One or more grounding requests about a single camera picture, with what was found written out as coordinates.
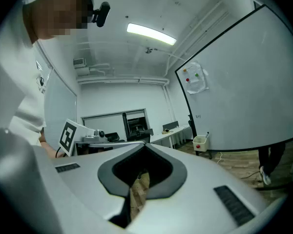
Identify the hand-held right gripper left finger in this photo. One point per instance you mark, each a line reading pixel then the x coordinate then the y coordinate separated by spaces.
pixel 75 191

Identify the white marker with black cap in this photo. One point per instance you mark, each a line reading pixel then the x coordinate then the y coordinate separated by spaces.
pixel 207 134

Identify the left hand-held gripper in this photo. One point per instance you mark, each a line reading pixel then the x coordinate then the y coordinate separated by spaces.
pixel 68 135

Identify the white air conditioner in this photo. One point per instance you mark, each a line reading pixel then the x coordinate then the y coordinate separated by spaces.
pixel 80 66

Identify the white ceiling pipe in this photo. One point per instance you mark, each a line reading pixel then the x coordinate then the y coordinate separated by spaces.
pixel 117 80

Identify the ceiling sprinkler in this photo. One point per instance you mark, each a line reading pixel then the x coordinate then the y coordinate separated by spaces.
pixel 149 50

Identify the long ceiling light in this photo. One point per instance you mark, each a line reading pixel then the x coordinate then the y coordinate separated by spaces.
pixel 151 34

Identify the person's head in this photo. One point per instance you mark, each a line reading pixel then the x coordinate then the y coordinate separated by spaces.
pixel 53 16

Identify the black head-mounted camera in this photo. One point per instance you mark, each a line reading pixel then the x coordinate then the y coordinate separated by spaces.
pixel 102 13

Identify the long white desk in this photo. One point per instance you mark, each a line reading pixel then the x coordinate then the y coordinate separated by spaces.
pixel 161 137

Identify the person's left forearm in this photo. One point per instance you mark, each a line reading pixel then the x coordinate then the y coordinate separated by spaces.
pixel 47 148

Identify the glass partition window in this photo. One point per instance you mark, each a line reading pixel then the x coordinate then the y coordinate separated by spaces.
pixel 105 123

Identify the person's white shirt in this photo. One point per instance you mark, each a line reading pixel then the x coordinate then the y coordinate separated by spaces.
pixel 12 69

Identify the crumpled white paper sheet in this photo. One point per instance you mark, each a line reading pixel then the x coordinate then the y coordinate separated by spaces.
pixel 199 84

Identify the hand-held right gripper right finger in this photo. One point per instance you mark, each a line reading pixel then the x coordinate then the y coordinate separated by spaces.
pixel 197 179

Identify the yellow cloth bag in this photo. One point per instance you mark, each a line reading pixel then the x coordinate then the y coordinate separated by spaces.
pixel 166 131

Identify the large black-framed whiteboard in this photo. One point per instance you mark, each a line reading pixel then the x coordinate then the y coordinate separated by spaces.
pixel 246 94

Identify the white marker tray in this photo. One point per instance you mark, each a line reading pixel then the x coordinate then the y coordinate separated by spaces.
pixel 200 140

